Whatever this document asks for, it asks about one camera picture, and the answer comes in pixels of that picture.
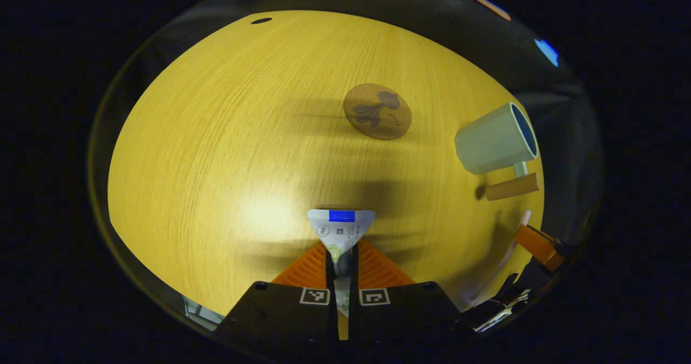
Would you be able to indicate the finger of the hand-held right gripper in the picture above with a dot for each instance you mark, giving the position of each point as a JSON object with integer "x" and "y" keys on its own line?
{"x": 534, "y": 244}

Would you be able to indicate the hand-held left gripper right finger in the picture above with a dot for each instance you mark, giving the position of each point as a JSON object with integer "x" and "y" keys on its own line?
{"x": 410, "y": 315}

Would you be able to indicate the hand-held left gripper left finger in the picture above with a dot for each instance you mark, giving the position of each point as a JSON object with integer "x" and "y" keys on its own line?
{"x": 280, "y": 315}

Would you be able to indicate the pink toothbrush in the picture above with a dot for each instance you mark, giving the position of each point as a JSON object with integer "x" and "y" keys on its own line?
{"x": 526, "y": 216}

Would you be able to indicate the white toothpaste tube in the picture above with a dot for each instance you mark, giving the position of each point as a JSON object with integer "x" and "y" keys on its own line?
{"x": 341, "y": 228}

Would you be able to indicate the round cork coaster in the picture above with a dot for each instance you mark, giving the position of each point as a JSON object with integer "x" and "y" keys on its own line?
{"x": 378, "y": 113}

